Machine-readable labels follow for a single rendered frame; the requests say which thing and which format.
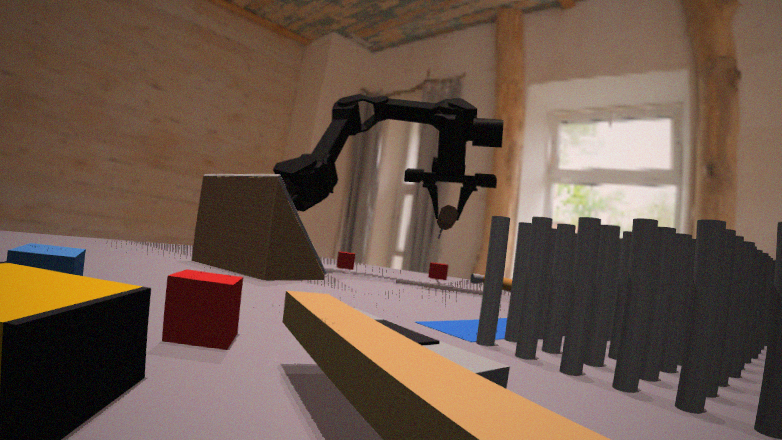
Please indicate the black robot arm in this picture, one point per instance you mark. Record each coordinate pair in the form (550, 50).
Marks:
(310, 177)

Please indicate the red cube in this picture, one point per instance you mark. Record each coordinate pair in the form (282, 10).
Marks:
(438, 271)
(202, 309)
(345, 260)

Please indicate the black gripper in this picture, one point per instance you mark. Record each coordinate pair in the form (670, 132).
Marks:
(451, 160)

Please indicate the blue rectangular block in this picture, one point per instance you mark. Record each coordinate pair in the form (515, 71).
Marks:
(59, 259)

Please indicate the tan flat bar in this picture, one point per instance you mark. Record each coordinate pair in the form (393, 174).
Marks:
(408, 392)

